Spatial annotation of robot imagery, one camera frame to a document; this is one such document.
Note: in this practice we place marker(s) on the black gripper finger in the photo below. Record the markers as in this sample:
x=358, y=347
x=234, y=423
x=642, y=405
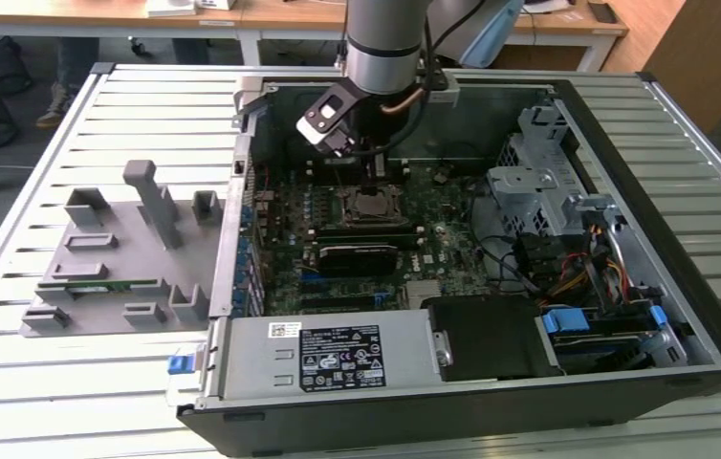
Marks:
x=375, y=172

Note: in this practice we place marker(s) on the metal locking lever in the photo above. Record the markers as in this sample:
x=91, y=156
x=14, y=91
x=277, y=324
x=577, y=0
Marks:
x=338, y=181

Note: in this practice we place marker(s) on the silver CPU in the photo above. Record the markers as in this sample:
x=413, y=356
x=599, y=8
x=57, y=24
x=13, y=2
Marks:
x=375, y=205

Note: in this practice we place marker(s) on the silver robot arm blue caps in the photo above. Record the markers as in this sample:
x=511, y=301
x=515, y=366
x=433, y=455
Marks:
x=384, y=48

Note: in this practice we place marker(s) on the black CPU socket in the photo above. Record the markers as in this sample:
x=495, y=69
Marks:
x=372, y=225

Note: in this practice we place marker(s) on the black RAM stick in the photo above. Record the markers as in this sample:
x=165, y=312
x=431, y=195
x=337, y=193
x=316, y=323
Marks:
x=358, y=230
x=365, y=240

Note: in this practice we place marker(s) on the green motherboard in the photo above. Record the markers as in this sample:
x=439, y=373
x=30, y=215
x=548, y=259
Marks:
x=445, y=225

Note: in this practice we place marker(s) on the black graphics card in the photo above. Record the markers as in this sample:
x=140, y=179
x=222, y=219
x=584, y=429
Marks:
x=356, y=262

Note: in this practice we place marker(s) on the silver drive cage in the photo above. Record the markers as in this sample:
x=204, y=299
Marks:
x=525, y=181

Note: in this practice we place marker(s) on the silver chipset heatsink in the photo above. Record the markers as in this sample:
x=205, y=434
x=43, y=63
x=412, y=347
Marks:
x=421, y=290

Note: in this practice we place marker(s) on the white device with label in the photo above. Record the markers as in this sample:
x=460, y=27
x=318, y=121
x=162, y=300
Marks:
x=213, y=4

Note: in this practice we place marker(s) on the black phone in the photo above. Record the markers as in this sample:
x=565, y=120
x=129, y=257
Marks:
x=603, y=13

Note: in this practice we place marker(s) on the white box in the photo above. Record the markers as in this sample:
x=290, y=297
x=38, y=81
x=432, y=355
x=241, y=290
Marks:
x=170, y=8

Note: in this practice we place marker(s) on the black chair caster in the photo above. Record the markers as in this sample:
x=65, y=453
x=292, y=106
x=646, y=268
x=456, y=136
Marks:
x=137, y=47

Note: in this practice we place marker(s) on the silver power supply with label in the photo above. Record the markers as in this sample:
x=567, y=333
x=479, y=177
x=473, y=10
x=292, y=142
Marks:
x=253, y=354

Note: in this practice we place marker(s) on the blue disk carrier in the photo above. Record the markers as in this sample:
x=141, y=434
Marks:
x=563, y=322

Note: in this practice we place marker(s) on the grey parts rack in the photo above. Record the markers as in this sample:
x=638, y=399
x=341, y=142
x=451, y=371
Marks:
x=129, y=268

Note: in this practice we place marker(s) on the green RAM stick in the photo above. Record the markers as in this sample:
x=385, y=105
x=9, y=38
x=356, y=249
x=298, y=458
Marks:
x=118, y=286

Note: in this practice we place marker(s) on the person's leg in jeans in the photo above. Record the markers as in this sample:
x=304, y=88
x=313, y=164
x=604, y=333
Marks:
x=75, y=62

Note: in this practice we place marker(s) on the blue case latch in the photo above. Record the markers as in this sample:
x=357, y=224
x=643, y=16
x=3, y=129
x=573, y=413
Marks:
x=181, y=365

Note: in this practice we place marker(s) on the person's pale shoe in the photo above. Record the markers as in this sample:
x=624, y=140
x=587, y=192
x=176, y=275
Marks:
x=55, y=107

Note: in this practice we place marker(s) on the wooden cabinet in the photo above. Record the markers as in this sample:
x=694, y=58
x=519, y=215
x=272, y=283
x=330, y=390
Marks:
x=703, y=57

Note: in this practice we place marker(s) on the blue carrier tab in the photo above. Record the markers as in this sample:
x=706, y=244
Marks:
x=656, y=318

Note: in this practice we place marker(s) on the black PC case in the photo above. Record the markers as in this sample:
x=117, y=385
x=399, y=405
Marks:
x=384, y=430

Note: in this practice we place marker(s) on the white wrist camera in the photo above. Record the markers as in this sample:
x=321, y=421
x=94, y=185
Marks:
x=314, y=131

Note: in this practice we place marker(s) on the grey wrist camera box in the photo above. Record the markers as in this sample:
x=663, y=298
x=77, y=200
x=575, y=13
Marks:
x=445, y=93

